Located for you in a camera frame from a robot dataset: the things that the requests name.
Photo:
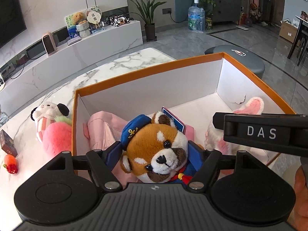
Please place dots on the black dining chair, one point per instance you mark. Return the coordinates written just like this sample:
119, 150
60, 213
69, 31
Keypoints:
301, 35

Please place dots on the brown teddy bear figure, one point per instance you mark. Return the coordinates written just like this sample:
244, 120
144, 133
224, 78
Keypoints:
82, 25

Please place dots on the white pink bunny plush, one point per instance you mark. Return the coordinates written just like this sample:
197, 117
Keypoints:
214, 137

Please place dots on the panda striped plush toy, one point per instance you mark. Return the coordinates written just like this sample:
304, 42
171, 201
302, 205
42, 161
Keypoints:
45, 114

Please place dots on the pink cloth in box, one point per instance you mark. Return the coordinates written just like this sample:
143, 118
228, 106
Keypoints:
104, 128

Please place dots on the pink space heater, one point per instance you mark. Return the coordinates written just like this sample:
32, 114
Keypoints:
49, 43

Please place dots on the orange cardboard box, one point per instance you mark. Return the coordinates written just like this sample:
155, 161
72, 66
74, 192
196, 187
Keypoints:
193, 89

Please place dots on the small dark box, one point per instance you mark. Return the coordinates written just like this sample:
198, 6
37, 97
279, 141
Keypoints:
7, 144

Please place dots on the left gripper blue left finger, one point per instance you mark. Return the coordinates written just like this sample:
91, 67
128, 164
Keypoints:
112, 155

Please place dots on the red strawberry plush toy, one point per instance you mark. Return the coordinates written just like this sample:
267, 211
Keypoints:
10, 163

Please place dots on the person's hand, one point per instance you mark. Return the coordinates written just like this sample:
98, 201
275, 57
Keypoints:
301, 203

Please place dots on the dark grey drawer cabinet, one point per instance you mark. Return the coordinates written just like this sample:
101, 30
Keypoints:
226, 10

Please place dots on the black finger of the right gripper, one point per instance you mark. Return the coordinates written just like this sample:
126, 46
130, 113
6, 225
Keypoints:
281, 133

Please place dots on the brown cardboard box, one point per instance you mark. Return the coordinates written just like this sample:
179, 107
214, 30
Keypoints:
289, 29

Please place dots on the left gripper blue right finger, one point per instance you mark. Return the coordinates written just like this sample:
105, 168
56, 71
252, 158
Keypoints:
195, 155

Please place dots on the black wall television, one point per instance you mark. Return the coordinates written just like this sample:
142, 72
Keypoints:
11, 20

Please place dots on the red panda plush toy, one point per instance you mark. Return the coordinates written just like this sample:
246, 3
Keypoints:
155, 151

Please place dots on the black white toy car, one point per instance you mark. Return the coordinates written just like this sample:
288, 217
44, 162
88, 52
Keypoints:
118, 20

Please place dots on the blue water jug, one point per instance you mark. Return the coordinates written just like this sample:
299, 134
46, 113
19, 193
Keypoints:
196, 17

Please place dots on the white marble tv cabinet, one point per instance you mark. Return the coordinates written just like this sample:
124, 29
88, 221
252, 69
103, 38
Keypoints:
46, 71

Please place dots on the potted green floor plant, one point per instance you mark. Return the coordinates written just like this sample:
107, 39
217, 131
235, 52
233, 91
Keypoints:
146, 11

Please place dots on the pink peach plush toy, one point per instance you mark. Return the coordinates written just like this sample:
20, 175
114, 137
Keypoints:
58, 137

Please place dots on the round paper fan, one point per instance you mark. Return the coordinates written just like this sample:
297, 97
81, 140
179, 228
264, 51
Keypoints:
94, 15

